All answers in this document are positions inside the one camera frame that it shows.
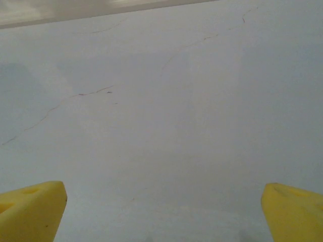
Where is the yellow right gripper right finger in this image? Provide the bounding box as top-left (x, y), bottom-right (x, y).
top-left (262, 183), bottom-right (323, 242)

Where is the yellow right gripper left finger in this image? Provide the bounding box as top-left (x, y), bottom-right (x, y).
top-left (0, 180), bottom-right (68, 242)

